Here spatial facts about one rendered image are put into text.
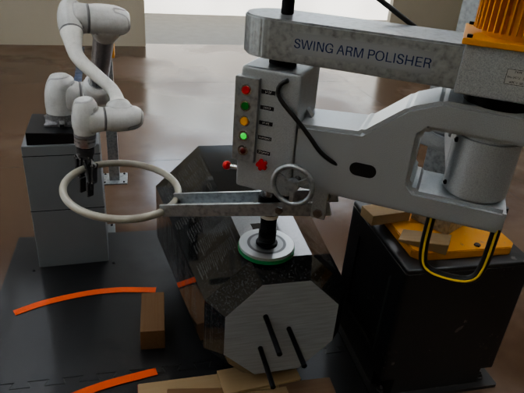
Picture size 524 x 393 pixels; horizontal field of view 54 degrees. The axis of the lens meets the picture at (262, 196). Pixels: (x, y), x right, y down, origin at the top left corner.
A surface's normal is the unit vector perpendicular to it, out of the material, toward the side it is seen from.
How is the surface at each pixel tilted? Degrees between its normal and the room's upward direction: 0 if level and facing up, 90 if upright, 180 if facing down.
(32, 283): 0
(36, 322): 0
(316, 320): 90
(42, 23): 90
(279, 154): 90
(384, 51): 90
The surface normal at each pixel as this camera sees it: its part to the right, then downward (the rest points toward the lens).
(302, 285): 0.24, 0.47
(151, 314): 0.07, -0.88
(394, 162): -0.36, 0.41
